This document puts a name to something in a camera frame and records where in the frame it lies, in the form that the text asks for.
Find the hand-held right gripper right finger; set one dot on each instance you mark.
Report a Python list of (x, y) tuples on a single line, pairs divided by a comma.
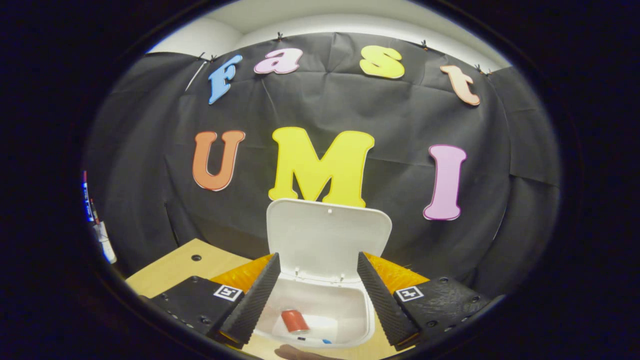
[(382, 300)]

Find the wooden desktop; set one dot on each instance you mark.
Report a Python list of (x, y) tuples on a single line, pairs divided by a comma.
[(175, 270)]

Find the white side table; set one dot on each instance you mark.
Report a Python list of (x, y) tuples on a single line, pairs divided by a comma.
[(106, 245)]

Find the white desktop garbage bin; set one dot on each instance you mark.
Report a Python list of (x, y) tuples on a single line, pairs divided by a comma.
[(325, 240)]

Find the red pop can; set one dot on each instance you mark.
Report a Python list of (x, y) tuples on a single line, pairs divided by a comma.
[(295, 321)]

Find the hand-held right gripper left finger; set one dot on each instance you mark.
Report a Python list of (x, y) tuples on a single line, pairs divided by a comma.
[(255, 300)]

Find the black backdrop cloth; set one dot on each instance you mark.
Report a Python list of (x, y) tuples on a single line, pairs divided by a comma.
[(400, 125)]

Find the computer monitor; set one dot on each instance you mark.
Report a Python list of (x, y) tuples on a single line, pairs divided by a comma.
[(87, 200)]

